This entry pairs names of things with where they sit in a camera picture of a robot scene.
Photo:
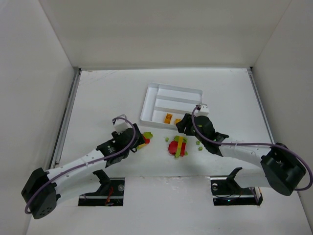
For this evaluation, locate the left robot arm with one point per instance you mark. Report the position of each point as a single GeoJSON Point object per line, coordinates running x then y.
{"type": "Point", "coordinates": [45, 189]}

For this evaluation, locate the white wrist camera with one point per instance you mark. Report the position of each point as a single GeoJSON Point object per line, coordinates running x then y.
{"type": "Point", "coordinates": [202, 110]}
{"type": "Point", "coordinates": [119, 123]}

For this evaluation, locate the white divided sorting tray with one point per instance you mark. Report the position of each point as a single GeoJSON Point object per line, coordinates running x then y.
{"type": "Point", "coordinates": [161, 99]}

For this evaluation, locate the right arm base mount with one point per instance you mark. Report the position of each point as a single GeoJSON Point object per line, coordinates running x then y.
{"type": "Point", "coordinates": [226, 191]}

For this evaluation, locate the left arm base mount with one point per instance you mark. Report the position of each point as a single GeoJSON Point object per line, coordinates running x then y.
{"type": "Point", "coordinates": [110, 193]}

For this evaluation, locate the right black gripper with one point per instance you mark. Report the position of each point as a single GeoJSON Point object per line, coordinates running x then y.
{"type": "Point", "coordinates": [185, 125]}

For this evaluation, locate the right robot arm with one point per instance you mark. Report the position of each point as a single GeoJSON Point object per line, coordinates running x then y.
{"type": "Point", "coordinates": [276, 166]}

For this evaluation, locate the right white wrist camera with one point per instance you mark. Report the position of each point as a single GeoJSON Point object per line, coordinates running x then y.
{"type": "Point", "coordinates": [202, 110]}

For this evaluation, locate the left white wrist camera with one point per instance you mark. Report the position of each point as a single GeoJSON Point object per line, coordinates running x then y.
{"type": "Point", "coordinates": [119, 123]}

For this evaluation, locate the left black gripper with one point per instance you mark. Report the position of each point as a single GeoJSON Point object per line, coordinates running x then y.
{"type": "Point", "coordinates": [139, 136]}

